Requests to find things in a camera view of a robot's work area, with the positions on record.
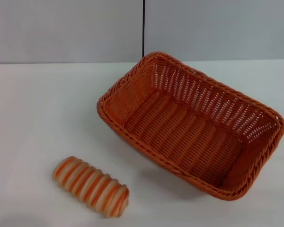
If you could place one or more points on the orange woven plastic basket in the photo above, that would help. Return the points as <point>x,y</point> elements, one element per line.
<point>180,132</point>

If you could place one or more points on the orange white striped toy bread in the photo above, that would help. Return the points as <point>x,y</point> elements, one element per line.
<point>90,184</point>

